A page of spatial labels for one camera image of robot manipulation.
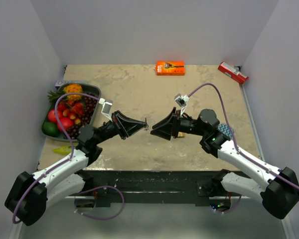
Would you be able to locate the red white box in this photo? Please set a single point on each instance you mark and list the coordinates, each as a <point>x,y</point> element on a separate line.
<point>233,73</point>

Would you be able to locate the small white blue box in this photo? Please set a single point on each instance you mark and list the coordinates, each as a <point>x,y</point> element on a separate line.
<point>58,84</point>

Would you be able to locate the red apple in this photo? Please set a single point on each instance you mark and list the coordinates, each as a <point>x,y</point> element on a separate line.
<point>53,114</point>
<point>65,123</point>

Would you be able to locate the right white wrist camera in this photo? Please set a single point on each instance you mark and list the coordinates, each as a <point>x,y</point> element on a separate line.
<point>182,101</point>

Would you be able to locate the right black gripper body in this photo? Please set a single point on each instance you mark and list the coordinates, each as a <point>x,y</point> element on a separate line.
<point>189,125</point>

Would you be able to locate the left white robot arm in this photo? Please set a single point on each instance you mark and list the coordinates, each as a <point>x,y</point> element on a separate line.
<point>32,194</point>

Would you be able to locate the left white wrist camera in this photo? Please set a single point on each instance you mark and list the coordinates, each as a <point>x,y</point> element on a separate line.
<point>106,108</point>

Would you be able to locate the green lime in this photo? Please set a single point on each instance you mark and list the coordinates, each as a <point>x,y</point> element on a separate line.
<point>50,129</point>

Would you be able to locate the orange razor box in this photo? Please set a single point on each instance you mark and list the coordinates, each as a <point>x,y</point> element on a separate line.
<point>170,68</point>

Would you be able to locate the dark green fruit tray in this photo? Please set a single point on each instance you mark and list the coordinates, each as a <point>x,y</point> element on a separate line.
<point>53,96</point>

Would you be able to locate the yellow green bottle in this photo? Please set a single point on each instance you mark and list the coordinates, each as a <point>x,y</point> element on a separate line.
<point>64,150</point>

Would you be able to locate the blue zigzag patterned pouch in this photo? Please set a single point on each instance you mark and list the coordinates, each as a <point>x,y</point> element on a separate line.
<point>226,130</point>

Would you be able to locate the small silver key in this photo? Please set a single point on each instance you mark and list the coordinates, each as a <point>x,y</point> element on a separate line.
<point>146,127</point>

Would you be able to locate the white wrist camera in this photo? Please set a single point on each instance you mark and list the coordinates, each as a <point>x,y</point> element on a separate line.
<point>106,108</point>
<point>182,101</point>

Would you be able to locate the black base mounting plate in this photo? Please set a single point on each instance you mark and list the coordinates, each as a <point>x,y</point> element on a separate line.
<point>107,187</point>

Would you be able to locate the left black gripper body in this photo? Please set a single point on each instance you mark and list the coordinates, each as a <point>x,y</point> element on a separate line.
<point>107,131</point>

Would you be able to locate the brass padlock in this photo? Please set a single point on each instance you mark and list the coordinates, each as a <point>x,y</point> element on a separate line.
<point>181,135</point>

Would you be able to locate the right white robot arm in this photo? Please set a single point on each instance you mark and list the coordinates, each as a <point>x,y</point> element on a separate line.
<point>276,189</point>

